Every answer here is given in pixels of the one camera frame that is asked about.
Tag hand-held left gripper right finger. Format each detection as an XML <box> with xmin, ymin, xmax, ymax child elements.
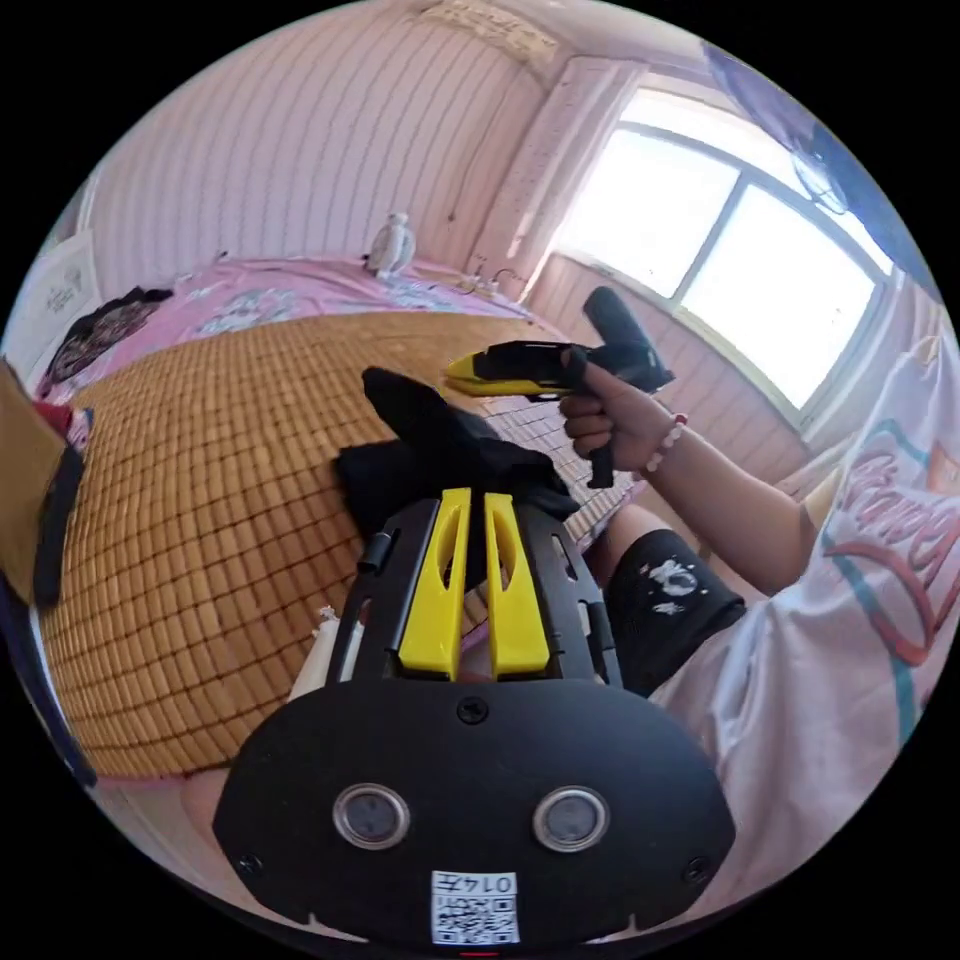
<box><xmin>483</xmin><ymin>492</ymin><xmax>558</xmax><ymax>680</ymax></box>

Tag person's right forearm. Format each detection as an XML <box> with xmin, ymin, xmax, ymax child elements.
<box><xmin>633</xmin><ymin>413</ymin><xmax>820</xmax><ymax>598</ymax></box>

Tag pink curtain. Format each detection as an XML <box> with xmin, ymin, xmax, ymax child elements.
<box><xmin>472</xmin><ymin>58</ymin><xmax>650</xmax><ymax>305</ymax></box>

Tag black pants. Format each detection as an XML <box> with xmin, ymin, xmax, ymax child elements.
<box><xmin>333</xmin><ymin>366</ymin><xmax>583</xmax><ymax>595</ymax></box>

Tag person's body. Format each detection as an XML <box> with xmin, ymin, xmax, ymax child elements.
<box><xmin>592</xmin><ymin>299</ymin><xmax>960</xmax><ymax>928</ymax></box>

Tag pile of clothes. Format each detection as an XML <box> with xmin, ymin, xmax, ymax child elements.
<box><xmin>33</xmin><ymin>287</ymin><xmax>178</xmax><ymax>444</ymax></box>

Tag window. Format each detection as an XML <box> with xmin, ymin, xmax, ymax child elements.
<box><xmin>553</xmin><ymin>88</ymin><xmax>905</xmax><ymax>433</ymax></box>

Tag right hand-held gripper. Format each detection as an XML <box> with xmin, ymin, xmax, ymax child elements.
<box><xmin>446</xmin><ymin>339</ymin><xmax>676</xmax><ymax>490</ymax></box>

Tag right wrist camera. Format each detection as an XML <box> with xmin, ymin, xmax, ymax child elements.
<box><xmin>582</xmin><ymin>285</ymin><xmax>655</xmax><ymax>355</ymax></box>

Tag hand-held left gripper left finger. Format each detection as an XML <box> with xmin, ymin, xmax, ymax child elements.
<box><xmin>397</xmin><ymin>487</ymin><xmax>474</xmax><ymax>682</ymax></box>

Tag brown carton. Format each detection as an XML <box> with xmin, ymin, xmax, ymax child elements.
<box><xmin>0</xmin><ymin>358</ymin><xmax>70</xmax><ymax>605</ymax></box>

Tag white plush toy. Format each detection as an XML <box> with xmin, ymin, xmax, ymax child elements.
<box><xmin>361</xmin><ymin>211</ymin><xmax>416</xmax><ymax>280</ymax></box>

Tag bed with woven mat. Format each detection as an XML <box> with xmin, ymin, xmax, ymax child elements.
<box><xmin>20</xmin><ymin>257</ymin><xmax>654</xmax><ymax>785</ymax></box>

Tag person's right hand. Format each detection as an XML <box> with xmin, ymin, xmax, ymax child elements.
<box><xmin>558</xmin><ymin>365</ymin><xmax>680</xmax><ymax>475</ymax></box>

